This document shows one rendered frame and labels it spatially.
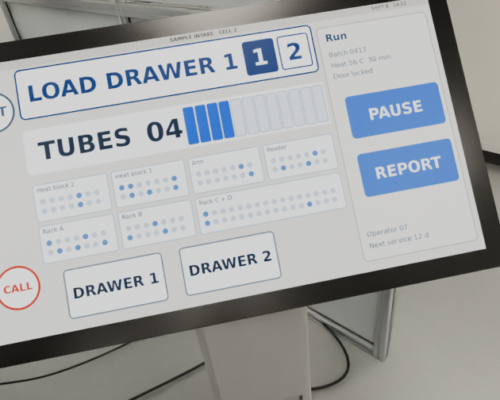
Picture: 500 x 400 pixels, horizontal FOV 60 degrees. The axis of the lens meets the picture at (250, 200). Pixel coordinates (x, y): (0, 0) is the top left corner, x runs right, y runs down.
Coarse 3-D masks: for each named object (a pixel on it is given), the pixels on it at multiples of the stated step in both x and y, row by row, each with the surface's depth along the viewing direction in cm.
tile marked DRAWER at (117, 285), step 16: (144, 256) 42; (160, 256) 42; (64, 272) 41; (80, 272) 41; (96, 272) 41; (112, 272) 41; (128, 272) 41; (144, 272) 42; (160, 272) 42; (64, 288) 41; (80, 288) 41; (96, 288) 41; (112, 288) 41; (128, 288) 41; (144, 288) 41; (160, 288) 41; (80, 304) 41; (96, 304) 41; (112, 304) 41; (128, 304) 41; (144, 304) 41
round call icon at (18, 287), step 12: (24, 264) 41; (36, 264) 41; (0, 276) 41; (12, 276) 41; (24, 276) 41; (36, 276) 41; (0, 288) 41; (12, 288) 41; (24, 288) 41; (36, 288) 41; (0, 300) 41; (12, 300) 41; (24, 300) 41; (36, 300) 41; (0, 312) 40; (12, 312) 41
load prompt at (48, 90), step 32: (256, 32) 44; (288, 32) 45; (64, 64) 43; (96, 64) 43; (128, 64) 43; (160, 64) 44; (192, 64) 44; (224, 64) 44; (256, 64) 44; (288, 64) 44; (32, 96) 43; (64, 96) 43; (96, 96) 43; (128, 96) 43; (160, 96) 43
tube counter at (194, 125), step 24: (240, 96) 44; (264, 96) 44; (288, 96) 44; (312, 96) 44; (144, 120) 43; (168, 120) 43; (192, 120) 43; (216, 120) 43; (240, 120) 43; (264, 120) 44; (288, 120) 44; (312, 120) 44; (168, 144) 43; (192, 144) 43
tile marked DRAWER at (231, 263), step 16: (224, 240) 42; (240, 240) 42; (256, 240) 42; (272, 240) 42; (192, 256) 42; (208, 256) 42; (224, 256) 42; (240, 256) 42; (256, 256) 42; (272, 256) 42; (192, 272) 42; (208, 272) 42; (224, 272) 42; (240, 272) 42; (256, 272) 42; (272, 272) 42; (192, 288) 42; (208, 288) 42; (224, 288) 42
